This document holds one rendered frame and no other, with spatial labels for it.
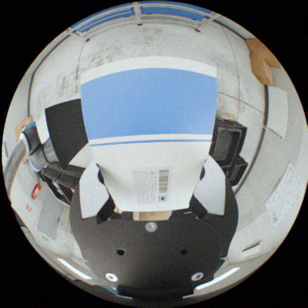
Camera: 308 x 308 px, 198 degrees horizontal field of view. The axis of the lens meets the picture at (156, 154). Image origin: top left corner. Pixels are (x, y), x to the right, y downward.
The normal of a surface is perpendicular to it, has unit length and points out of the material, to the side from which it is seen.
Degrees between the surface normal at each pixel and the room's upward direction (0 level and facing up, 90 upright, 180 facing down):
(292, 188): 90
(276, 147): 90
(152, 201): 0
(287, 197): 90
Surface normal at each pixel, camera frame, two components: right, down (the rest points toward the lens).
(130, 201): 0.04, 0.52
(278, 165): -1.00, 0.04
